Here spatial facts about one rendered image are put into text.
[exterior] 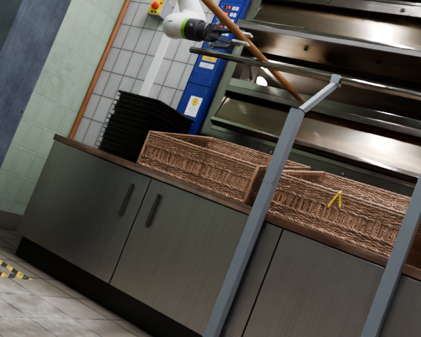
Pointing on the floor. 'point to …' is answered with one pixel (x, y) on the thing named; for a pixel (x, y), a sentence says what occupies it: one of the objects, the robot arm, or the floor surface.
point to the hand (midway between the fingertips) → (242, 38)
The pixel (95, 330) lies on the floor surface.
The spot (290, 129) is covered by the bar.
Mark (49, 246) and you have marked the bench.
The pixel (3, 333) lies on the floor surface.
